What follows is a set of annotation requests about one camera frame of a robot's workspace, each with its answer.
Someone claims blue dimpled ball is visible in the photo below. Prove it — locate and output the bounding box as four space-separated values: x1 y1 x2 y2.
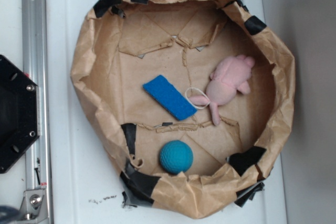
160 140 193 174

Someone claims blue rectangular sponge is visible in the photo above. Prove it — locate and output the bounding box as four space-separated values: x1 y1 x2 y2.
143 75 197 121

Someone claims white rubber band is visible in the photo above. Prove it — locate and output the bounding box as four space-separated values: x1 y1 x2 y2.
184 87 211 110

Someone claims brown paper bag bin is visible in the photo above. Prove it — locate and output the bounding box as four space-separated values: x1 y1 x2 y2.
71 0 295 219

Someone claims pink plush toy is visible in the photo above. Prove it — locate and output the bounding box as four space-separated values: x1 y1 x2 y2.
189 55 255 126

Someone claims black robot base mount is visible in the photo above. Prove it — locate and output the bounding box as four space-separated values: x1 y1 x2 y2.
1 55 39 174

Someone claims aluminium extrusion rail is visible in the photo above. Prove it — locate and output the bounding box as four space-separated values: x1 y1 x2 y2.
22 0 54 223

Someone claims metal corner bracket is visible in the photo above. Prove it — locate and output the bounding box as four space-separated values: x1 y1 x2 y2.
17 189 48 223

